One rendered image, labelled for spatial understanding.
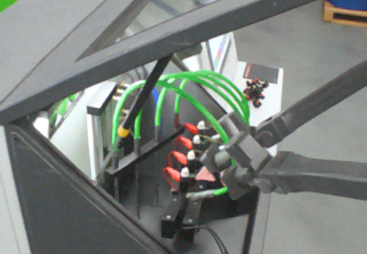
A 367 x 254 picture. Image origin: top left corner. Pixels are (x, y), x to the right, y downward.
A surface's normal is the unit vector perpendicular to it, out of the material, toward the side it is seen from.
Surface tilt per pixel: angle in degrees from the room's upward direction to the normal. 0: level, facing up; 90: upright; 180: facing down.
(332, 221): 0
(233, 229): 0
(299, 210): 0
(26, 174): 90
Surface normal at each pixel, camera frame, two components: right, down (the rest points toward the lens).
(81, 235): -0.27, 0.55
